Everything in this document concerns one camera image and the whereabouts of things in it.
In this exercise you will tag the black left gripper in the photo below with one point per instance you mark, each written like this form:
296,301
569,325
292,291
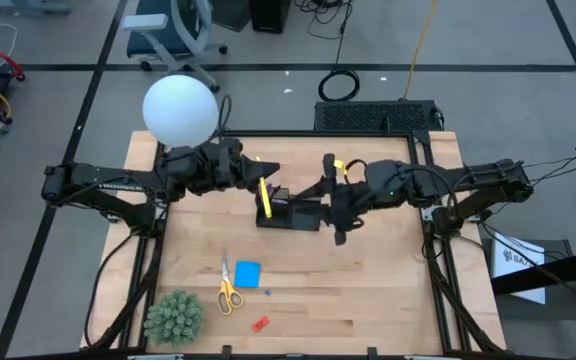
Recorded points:
220,167

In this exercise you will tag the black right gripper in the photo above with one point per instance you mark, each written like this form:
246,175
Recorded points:
348,205

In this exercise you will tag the black mesh desk organizer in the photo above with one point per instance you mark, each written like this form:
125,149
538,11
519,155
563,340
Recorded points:
303,220

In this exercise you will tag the yellow highlighter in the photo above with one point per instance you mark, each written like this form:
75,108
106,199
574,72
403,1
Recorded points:
266,200

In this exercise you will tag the purple pen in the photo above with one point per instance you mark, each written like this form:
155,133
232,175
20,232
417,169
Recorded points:
280,201

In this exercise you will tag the blue sticky note pad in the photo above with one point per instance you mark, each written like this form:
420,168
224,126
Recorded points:
247,274

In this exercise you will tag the orange eraser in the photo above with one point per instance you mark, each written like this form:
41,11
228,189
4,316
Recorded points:
260,324

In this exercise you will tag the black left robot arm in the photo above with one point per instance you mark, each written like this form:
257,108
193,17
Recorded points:
98,177

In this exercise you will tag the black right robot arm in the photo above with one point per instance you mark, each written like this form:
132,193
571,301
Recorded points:
468,180

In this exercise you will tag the white blue office chair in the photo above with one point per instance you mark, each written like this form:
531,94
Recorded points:
153,40

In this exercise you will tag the black perforated computer case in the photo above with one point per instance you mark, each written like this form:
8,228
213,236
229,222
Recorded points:
368,116

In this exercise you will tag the green potted plant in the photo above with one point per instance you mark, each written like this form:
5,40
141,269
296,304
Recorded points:
173,317

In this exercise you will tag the black floor box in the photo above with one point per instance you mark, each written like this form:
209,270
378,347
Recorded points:
270,15

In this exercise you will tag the white printed paper sheet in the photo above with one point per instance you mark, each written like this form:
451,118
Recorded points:
518,280

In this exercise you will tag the grey desk foot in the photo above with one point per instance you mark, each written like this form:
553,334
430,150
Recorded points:
28,6

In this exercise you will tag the black frame bracket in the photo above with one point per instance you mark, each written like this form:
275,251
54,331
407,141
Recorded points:
226,352
372,353

